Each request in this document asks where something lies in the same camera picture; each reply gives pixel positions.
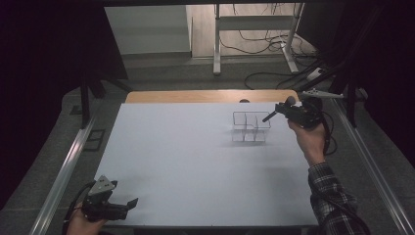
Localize white table mat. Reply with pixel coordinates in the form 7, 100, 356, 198
93, 102, 320, 227

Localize black floor cables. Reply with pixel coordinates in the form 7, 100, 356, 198
217, 3, 334, 91

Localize white cabinet panel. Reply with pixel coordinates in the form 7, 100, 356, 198
104, 4, 194, 56

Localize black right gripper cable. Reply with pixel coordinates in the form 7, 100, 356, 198
312, 110, 372, 235

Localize black stand leg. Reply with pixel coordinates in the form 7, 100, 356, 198
79, 73, 92, 129
346, 77, 359, 128

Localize metal rail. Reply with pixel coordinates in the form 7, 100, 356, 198
28, 112, 101, 235
330, 97, 415, 235

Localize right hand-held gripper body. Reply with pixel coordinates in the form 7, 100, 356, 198
283, 88, 346, 130

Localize person's right hand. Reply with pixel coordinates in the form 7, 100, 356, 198
287, 118, 328, 166

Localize black handled makeup brush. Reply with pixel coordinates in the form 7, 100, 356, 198
261, 95, 298, 123

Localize black curtain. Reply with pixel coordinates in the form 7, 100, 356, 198
0, 0, 129, 211
296, 0, 415, 168

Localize white desk frame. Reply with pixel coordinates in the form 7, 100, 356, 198
212, 3, 306, 76

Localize clear acrylic organizer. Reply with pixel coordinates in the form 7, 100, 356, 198
231, 111, 272, 144

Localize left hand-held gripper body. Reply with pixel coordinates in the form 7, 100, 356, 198
81, 175, 130, 223

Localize person's left hand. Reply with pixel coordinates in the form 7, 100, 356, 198
67, 202, 109, 235

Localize white power strip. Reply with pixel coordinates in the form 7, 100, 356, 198
305, 67, 325, 82

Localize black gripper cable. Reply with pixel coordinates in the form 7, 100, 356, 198
62, 180, 96, 235
312, 110, 372, 235

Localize dark floor hatch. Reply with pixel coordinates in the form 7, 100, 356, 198
82, 128, 107, 152

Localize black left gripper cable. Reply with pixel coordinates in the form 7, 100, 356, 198
62, 180, 96, 235

